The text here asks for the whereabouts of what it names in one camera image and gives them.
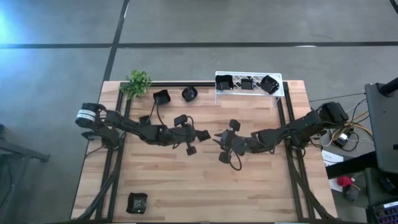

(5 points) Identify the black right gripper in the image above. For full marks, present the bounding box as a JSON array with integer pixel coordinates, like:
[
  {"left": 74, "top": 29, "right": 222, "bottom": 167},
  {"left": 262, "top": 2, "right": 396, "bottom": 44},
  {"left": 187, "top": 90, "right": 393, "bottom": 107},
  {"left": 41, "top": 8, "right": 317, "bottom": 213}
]
[{"left": 212, "top": 119, "right": 249, "bottom": 164}]

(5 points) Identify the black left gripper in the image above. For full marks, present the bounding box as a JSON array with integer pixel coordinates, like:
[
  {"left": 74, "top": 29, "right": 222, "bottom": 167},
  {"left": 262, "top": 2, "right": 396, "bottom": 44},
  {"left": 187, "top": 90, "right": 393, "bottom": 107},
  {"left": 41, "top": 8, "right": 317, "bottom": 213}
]
[{"left": 169, "top": 114, "right": 208, "bottom": 156}]

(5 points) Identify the black monitor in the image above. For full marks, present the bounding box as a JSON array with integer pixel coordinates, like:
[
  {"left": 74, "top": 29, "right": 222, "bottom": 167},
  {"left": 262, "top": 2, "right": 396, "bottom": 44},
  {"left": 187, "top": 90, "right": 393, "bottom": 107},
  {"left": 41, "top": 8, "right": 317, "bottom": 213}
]
[{"left": 364, "top": 82, "right": 398, "bottom": 175}]

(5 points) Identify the black wavy square plate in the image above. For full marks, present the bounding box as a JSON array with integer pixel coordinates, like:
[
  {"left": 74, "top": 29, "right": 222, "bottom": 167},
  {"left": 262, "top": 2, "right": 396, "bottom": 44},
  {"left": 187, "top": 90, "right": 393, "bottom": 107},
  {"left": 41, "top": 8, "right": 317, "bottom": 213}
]
[
  {"left": 126, "top": 192, "right": 149, "bottom": 215},
  {"left": 215, "top": 74, "right": 234, "bottom": 91}
]

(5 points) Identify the black stand leg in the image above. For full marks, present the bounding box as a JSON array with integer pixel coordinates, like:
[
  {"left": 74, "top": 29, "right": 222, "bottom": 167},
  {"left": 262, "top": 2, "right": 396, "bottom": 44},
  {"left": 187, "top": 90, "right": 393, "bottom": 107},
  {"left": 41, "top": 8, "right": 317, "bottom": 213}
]
[{"left": 0, "top": 124, "right": 50, "bottom": 212}]

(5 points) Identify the black round cup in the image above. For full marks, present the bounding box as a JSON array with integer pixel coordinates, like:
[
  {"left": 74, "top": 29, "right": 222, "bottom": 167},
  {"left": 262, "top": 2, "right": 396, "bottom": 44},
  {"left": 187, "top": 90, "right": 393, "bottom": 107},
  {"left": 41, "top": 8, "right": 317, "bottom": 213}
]
[{"left": 181, "top": 85, "right": 199, "bottom": 103}]

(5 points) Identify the white paper sheet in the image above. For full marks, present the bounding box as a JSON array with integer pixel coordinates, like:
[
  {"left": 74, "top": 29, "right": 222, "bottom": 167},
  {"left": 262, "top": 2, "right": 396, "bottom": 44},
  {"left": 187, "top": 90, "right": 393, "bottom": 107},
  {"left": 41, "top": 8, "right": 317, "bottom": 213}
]
[{"left": 322, "top": 149, "right": 345, "bottom": 167}]

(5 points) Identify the green plant in white pot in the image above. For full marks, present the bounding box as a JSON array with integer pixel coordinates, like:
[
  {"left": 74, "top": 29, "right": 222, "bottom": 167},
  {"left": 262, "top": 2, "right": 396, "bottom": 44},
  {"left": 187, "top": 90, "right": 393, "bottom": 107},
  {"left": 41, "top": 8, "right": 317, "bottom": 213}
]
[{"left": 119, "top": 69, "right": 152, "bottom": 100}]

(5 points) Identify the small black square plate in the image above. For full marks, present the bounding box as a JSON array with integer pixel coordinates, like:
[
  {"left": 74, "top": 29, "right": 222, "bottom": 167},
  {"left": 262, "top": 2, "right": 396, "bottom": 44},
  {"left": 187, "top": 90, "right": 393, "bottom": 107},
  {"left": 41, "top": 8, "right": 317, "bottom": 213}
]
[
  {"left": 241, "top": 78, "right": 255, "bottom": 91},
  {"left": 195, "top": 129, "right": 212, "bottom": 143}
]

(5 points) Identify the red cloth object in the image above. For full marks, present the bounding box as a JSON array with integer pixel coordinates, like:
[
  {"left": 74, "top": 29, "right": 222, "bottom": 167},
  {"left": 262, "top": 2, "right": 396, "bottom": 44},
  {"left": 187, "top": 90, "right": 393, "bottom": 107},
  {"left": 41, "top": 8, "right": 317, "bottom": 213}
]
[{"left": 337, "top": 175, "right": 355, "bottom": 189}]

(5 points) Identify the black flared square plate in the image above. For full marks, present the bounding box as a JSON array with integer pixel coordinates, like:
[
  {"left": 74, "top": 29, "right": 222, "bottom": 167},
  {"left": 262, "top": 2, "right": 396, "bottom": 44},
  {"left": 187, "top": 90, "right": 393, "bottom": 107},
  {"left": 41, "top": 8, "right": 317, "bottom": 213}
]
[
  {"left": 259, "top": 75, "right": 280, "bottom": 95},
  {"left": 152, "top": 89, "right": 172, "bottom": 106}
]

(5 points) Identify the white wire rack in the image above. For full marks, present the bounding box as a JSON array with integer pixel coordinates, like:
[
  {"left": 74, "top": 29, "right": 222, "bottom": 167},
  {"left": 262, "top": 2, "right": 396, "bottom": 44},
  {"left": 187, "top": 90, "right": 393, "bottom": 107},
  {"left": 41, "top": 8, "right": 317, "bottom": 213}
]
[{"left": 214, "top": 70, "right": 285, "bottom": 108}]

